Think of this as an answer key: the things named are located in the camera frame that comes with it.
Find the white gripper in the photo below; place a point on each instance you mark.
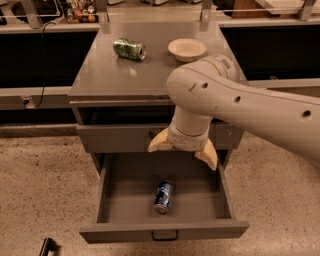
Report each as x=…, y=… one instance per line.
x=185, y=142

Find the blue pepsi can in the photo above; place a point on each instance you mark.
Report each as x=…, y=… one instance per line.
x=163, y=196

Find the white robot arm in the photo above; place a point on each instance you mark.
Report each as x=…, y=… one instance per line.
x=206, y=89

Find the closed grey upper drawer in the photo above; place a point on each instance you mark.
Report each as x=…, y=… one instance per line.
x=137, y=137

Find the open grey middle drawer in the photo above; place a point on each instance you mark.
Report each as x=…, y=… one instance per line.
x=200, y=205

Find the grey drawer cabinet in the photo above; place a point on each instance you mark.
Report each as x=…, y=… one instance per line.
x=110, y=90

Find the green soda can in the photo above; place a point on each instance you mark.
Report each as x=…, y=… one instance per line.
x=129, y=49

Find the white ceramic bowl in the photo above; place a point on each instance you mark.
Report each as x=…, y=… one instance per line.
x=187, y=50

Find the black object on floor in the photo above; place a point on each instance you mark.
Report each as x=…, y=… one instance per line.
x=49, y=245

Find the colourful items on shelf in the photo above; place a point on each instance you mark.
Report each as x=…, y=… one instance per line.
x=81, y=11

